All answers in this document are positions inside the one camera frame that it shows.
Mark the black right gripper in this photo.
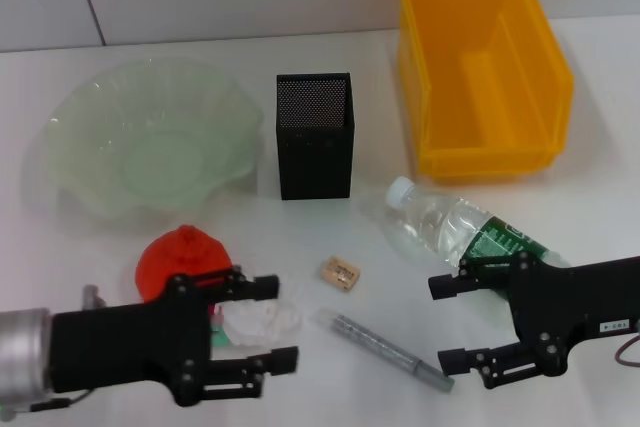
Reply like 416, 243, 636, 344
428, 251, 640, 391

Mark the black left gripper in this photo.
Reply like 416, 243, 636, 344
49, 265, 300, 407

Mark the white paper ball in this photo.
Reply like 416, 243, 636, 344
214, 291, 304, 348

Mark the green highlighter marker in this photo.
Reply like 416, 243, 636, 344
209, 304, 236, 349

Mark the clear green-label water bottle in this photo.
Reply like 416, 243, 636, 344
384, 175, 572, 309

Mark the grey marker pen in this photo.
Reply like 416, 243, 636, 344
315, 307, 456, 393

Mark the small tan eraser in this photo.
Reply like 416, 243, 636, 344
318, 255, 362, 292

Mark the black mesh pen holder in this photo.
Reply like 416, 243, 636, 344
274, 71, 353, 201

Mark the pale green glass fruit plate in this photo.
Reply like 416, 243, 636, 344
47, 59, 266, 222

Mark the yellow plastic bin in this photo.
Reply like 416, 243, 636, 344
396, 0, 575, 183

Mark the thin right gripper cable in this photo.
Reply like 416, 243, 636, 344
613, 330, 640, 364

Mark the silver left cable connector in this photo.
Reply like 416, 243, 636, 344
82, 285, 107, 309

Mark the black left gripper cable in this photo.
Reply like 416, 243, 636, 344
29, 394, 94, 411

